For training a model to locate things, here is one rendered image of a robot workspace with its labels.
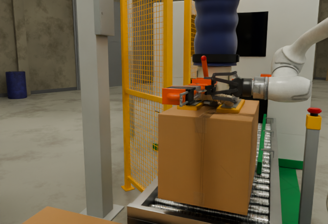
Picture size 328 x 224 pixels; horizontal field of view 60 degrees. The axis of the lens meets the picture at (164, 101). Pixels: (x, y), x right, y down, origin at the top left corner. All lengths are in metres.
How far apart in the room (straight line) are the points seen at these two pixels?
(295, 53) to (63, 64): 9.87
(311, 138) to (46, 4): 9.75
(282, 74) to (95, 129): 1.51
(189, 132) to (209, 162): 0.15
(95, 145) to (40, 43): 8.32
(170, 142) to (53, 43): 9.52
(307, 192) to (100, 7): 1.77
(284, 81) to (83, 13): 1.56
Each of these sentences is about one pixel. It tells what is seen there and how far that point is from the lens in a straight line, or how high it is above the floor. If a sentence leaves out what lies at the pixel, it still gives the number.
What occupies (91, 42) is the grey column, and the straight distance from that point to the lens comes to 2.20.
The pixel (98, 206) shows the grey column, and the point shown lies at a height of 0.11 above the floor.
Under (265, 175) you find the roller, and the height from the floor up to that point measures 0.54.
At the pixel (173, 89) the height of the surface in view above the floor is 1.23.
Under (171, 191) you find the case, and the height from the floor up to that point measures 0.72.
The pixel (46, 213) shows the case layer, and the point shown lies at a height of 0.54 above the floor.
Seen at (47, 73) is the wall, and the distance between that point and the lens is 10.50.
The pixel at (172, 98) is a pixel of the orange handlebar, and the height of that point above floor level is 1.20.
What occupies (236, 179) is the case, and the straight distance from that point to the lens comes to 1.25.
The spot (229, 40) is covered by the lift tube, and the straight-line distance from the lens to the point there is 1.40.
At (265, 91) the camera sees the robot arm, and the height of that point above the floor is 1.19.
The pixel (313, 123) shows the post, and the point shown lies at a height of 0.96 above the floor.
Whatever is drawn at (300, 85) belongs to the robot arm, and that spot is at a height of 1.22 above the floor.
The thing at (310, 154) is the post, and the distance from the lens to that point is 1.79.
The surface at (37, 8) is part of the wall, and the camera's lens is 10.52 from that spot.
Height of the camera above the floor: 1.34
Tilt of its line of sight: 10 degrees down
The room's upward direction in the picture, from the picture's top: straight up
